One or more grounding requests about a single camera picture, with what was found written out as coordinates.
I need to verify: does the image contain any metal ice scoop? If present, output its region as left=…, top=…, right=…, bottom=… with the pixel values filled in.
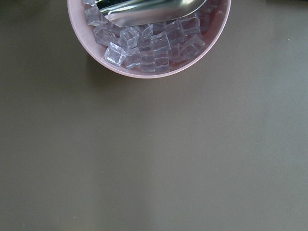
left=95, top=0, right=206, bottom=27

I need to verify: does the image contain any pink bowl of ice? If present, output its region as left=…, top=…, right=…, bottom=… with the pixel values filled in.
left=67, top=0, right=231, bottom=79

